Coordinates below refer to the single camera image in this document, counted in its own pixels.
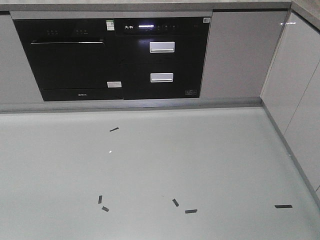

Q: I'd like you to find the black disinfection drawer cabinet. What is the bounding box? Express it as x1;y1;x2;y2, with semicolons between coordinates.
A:
114;16;211;100

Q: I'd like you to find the black built-in dishwasher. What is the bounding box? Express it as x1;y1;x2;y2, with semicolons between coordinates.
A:
13;18;123;102

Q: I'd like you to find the grey side cabinet panel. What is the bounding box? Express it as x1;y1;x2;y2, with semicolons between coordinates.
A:
261;12;320;190

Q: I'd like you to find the grey cabinet door left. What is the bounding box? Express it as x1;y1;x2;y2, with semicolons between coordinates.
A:
0;15;43;105

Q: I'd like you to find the lower silver drawer handle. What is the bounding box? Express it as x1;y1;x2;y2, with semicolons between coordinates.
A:
150;73;174;83

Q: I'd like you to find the silver drawer handle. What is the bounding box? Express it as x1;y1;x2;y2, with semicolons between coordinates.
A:
149;41;175;54
150;73;174;83

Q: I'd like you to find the upper silver drawer handle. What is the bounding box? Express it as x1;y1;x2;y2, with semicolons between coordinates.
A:
149;41;175;54

